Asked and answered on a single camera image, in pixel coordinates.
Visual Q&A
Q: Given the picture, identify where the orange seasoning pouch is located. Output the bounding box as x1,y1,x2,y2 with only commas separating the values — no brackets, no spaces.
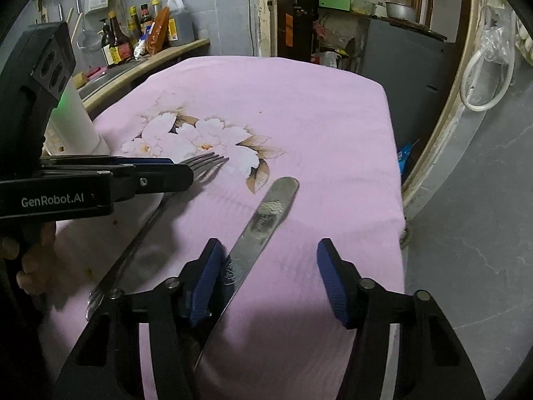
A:
146,7,171,54

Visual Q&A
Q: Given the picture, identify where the wooden counter edge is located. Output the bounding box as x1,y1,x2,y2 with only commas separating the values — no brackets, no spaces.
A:
81,38,210,111

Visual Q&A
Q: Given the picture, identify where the white hose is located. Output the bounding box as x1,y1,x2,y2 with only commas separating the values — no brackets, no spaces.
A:
459,50,516,112

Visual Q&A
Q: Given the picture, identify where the yellow cap sauce bottle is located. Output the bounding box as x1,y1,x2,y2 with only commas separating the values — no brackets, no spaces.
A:
127,6,142,46

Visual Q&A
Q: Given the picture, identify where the person's left hand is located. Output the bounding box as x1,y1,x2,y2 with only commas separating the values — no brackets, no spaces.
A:
0,221,58,297

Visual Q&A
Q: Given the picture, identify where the clear plastic wrap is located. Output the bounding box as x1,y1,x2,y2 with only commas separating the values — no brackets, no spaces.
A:
483,4,517,65

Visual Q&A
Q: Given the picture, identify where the white utensil holder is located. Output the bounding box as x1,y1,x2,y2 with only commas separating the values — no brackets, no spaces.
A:
44,84,111,158

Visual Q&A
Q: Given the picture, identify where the blue plastic bag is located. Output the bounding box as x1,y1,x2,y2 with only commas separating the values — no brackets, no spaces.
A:
396,141,413,176

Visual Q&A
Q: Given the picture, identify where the metal mesh strainer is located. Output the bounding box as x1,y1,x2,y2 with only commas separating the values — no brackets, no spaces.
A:
75,0,103,53

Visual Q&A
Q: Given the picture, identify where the metal pot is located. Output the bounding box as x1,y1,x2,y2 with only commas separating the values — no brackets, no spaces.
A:
385,1,418,23

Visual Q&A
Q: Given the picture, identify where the wooden door frame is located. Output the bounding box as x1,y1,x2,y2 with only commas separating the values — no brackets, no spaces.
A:
256,0,484,217

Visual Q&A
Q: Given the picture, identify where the large dark oil jug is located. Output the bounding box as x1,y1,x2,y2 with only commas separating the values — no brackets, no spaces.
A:
167,0,196,46

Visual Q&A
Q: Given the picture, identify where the dark pump sauce bottle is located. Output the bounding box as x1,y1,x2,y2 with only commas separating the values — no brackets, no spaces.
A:
100,19,117,67

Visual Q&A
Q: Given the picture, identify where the red label soy sauce bottle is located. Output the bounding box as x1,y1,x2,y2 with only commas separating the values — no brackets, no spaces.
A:
107,12,134,64

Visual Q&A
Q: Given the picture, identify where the steel fork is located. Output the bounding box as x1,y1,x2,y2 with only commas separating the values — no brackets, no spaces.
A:
85,152,230,321

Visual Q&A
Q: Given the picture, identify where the pink floral tablecloth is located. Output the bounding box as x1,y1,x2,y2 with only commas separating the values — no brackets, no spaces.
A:
42,55,406,400

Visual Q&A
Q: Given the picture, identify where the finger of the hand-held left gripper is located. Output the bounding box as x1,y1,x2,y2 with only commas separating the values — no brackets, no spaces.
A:
109,163,195,206
39,154,176,168

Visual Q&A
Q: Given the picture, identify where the small red label bottle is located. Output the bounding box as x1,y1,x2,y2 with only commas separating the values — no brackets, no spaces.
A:
139,4,153,36

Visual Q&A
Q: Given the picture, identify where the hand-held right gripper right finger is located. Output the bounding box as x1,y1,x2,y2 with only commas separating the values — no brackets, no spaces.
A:
316,237,487,400

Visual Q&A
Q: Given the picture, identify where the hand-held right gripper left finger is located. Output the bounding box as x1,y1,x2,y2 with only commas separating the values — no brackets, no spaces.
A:
52,237,228,400

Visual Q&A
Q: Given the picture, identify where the grey cabinet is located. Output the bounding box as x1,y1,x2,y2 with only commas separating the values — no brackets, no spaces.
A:
360,16,459,151

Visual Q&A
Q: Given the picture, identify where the steel table knife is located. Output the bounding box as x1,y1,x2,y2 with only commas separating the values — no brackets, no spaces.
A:
194,176,300,373

